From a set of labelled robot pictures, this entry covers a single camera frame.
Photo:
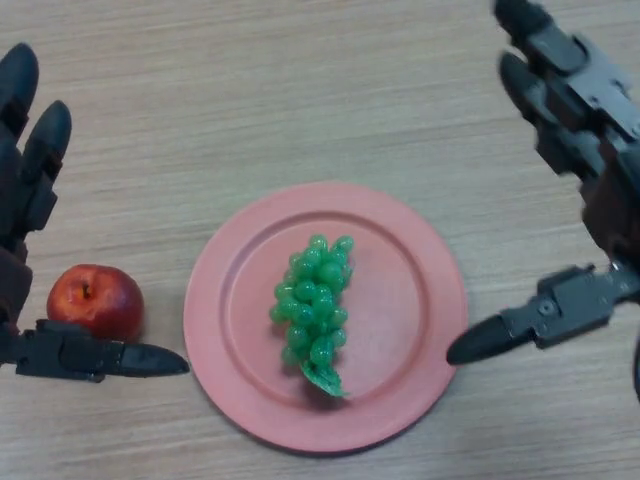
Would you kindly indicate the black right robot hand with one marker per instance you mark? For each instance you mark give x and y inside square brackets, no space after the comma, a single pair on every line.
[600,125]

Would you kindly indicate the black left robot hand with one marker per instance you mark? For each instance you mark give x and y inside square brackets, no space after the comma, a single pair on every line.
[25,190]

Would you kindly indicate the green grapes bunch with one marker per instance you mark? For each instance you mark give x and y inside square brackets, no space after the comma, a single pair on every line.
[310,300]

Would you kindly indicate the pink round plate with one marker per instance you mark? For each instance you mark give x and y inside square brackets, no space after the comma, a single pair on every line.
[390,325]

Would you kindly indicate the red apple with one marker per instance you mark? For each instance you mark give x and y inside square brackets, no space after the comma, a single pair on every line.
[95,300]

